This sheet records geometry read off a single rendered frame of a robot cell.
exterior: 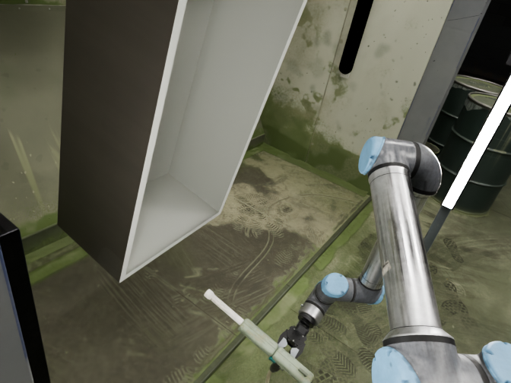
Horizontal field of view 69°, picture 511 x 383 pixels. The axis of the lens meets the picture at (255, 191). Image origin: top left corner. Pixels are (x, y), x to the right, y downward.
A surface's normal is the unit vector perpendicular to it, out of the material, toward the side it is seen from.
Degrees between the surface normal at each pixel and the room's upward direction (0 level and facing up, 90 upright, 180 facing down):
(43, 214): 57
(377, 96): 90
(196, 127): 90
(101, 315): 0
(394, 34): 90
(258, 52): 90
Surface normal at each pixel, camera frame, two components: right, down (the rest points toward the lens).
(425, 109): -0.57, 0.35
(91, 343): 0.18, -0.83
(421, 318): -0.10, -0.54
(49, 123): 0.77, -0.10
